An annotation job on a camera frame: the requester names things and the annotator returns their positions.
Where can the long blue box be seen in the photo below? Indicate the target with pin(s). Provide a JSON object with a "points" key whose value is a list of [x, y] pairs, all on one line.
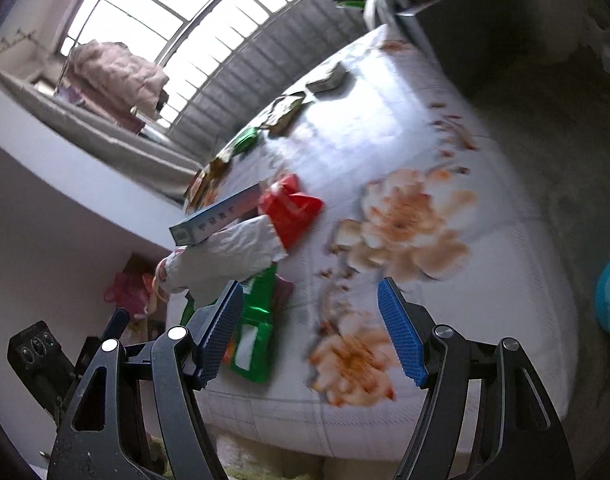
{"points": [[210, 220]]}

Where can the grey cabinet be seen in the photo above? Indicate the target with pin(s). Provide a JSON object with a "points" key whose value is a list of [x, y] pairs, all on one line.
{"points": [[450, 40]]}

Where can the plain grey curtain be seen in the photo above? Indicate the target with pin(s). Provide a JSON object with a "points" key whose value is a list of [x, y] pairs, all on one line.
{"points": [[110, 135]]}

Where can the floral tablecloth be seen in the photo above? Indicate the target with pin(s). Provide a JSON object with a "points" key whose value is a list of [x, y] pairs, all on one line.
{"points": [[435, 135]]}

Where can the large green wipes packet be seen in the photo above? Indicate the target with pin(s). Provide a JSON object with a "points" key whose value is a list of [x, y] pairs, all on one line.
{"points": [[255, 330]]}

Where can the small pale box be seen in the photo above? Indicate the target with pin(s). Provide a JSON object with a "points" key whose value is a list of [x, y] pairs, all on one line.
{"points": [[327, 80]]}

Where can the small green packet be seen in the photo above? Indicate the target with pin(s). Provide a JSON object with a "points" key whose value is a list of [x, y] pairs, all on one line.
{"points": [[245, 140]]}

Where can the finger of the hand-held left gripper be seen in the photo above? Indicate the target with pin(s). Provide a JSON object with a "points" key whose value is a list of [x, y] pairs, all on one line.
{"points": [[117, 322]]}

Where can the red wrapper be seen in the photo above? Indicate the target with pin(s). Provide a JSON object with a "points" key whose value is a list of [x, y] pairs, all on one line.
{"points": [[290, 210]]}

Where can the orange snack packet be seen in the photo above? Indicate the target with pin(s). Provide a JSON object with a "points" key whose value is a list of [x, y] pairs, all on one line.
{"points": [[200, 192]]}

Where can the metal window railing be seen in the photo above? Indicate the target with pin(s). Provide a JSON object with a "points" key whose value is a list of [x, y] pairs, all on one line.
{"points": [[265, 35]]}

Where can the pink padded jacket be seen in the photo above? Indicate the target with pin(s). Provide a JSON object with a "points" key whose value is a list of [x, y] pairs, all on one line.
{"points": [[120, 75]]}

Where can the white tissue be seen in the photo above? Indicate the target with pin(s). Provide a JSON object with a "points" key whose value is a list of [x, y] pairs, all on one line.
{"points": [[225, 255]]}

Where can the yellow-brown snack packet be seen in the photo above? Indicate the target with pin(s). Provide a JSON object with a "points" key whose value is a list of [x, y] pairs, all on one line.
{"points": [[220, 166]]}

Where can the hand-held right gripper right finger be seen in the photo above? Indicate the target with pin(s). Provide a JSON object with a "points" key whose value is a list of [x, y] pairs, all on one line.
{"points": [[402, 335]]}

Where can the brown snack packet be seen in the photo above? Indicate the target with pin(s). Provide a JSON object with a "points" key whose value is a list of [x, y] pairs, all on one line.
{"points": [[285, 112]]}

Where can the pink plastic bag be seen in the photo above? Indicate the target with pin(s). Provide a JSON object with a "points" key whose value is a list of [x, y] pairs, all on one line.
{"points": [[125, 295]]}

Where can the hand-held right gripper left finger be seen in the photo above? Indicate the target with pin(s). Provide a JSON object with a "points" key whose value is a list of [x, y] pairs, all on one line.
{"points": [[220, 330]]}

